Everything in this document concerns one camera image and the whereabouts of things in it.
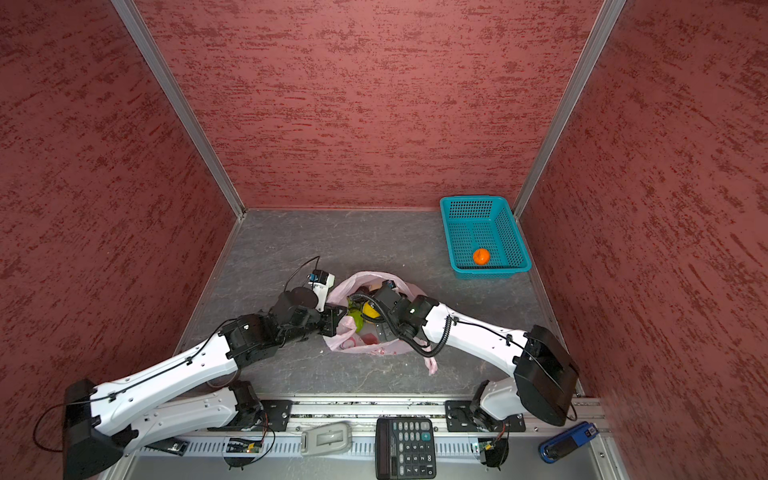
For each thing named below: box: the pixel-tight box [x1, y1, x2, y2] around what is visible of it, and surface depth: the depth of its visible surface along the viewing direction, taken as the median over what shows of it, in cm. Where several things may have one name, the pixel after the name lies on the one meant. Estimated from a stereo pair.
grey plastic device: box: [300, 421, 353, 457], surface depth 70 cm
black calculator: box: [375, 417, 437, 480], surface depth 70 cm
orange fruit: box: [473, 248, 491, 266], surface depth 105 cm
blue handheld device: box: [538, 421, 600, 464], surface depth 71 cm
